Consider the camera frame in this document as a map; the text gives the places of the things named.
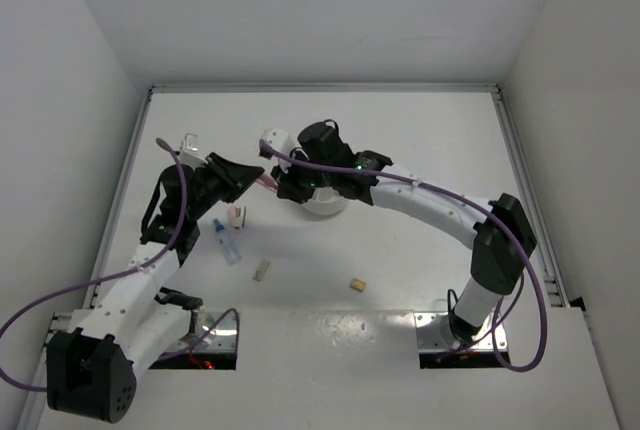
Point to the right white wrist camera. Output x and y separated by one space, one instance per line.
274 142

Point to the tan eraser right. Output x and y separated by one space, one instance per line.
357 285

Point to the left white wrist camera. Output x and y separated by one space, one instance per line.
189 148

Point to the clear blue-cap bottle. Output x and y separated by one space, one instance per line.
228 246

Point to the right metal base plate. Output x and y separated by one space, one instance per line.
433 336

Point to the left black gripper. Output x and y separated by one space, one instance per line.
234 177

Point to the aluminium frame rail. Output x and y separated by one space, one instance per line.
290 87
552 276
80 222

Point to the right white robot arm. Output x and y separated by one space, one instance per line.
497 232

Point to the aluminium frame rail back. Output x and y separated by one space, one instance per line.
290 87

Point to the aluminium frame rail left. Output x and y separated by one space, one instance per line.
80 222

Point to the pink highlighter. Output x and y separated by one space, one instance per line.
268 182

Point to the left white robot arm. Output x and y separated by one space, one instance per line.
94 367

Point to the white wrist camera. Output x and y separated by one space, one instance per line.
274 142
189 148

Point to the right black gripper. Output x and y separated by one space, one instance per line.
287 187

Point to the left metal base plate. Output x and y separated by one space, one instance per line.
214 333

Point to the white round divided organizer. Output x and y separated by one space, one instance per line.
325 202

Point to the beige eraser left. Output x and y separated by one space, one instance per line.
261 270

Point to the aluminium frame rail right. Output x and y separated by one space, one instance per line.
552 276

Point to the metal base plate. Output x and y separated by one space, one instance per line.
214 333
433 336

